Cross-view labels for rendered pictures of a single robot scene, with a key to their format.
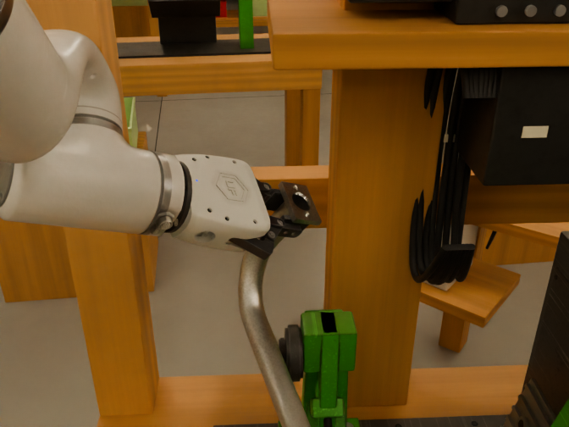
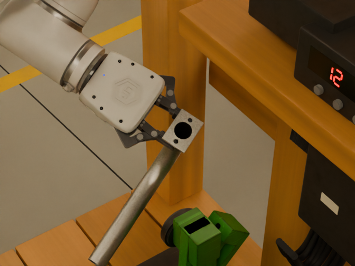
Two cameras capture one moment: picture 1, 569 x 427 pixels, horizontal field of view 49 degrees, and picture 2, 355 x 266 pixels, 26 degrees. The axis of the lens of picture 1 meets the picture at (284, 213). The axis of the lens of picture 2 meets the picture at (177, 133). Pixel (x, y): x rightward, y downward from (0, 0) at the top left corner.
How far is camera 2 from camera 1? 0.87 m
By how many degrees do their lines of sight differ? 48
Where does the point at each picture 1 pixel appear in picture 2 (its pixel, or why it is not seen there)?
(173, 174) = (79, 64)
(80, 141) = (36, 19)
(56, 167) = (11, 28)
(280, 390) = (110, 230)
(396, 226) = not seen: hidden behind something
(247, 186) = (141, 97)
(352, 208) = (282, 166)
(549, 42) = (325, 139)
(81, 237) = (148, 62)
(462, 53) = (272, 103)
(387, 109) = not seen: hidden behind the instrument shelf
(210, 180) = (114, 79)
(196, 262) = not seen: outside the picture
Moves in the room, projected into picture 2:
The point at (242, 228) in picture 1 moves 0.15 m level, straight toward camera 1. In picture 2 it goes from (109, 120) to (17, 162)
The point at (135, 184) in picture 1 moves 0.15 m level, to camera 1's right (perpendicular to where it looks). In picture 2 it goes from (51, 58) to (99, 115)
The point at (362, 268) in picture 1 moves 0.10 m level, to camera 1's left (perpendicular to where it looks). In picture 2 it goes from (285, 218) to (249, 180)
